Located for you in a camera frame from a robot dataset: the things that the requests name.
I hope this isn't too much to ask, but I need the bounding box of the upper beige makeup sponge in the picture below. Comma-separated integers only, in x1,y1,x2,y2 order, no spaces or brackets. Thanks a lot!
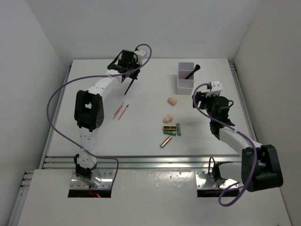
167,97,177,106

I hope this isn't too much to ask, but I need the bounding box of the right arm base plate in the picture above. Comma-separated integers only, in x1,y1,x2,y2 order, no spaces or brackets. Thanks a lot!
195,170,237,190

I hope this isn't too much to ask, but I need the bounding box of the green tube lying flat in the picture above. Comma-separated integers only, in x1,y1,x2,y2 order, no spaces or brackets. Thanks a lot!
163,130,177,136

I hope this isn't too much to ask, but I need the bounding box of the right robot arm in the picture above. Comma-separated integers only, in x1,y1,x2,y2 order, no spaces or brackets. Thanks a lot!
192,91,284,192

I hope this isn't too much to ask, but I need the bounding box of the green tube upright side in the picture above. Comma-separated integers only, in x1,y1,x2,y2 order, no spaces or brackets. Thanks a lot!
176,123,182,136

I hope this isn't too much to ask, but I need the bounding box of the rose gold lipstick tube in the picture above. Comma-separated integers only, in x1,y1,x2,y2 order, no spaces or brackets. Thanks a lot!
160,136,173,148

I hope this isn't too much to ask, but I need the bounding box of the beige makeup sponge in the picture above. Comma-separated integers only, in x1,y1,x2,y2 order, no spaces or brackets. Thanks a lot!
163,114,173,123
167,97,177,106

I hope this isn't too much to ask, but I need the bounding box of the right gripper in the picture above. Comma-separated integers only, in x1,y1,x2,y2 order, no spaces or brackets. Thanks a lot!
192,91,218,121

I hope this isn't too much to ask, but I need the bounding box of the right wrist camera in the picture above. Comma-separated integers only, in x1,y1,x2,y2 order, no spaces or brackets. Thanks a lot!
209,81,222,95

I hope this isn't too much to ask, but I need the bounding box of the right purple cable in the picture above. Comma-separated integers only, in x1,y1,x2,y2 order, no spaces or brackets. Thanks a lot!
192,83,259,207

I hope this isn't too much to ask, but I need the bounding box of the black gold lipstick case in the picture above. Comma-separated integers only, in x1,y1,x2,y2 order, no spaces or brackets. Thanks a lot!
163,125,177,131

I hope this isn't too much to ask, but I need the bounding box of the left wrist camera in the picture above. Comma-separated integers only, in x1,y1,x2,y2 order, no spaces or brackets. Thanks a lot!
134,49,146,65

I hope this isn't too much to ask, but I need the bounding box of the red thin liner brush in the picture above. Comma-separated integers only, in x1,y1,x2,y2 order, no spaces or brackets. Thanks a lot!
118,105,129,121

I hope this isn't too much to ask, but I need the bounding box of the lower beige makeup sponge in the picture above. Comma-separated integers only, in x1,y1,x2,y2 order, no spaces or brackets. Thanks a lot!
163,114,173,123

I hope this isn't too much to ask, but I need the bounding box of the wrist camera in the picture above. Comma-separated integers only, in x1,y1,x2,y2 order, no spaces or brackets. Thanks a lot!
209,81,222,95
134,49,146,65

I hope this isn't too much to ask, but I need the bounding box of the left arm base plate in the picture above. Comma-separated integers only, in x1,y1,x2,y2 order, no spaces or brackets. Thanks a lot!
69,169,113,190

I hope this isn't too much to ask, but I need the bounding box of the white divided organizer box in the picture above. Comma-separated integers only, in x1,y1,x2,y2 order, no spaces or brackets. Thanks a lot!
176,62,195,95

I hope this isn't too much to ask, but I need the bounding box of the black round makeup brush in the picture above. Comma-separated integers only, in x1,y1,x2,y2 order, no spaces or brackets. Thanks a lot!
124,79,135,95

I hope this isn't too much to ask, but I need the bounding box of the pink makeup pencil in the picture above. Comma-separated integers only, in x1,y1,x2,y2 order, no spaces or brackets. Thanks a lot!
113,102,124,119

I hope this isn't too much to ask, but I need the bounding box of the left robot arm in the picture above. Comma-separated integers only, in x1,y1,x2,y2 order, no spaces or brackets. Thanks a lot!
74,49,146,180

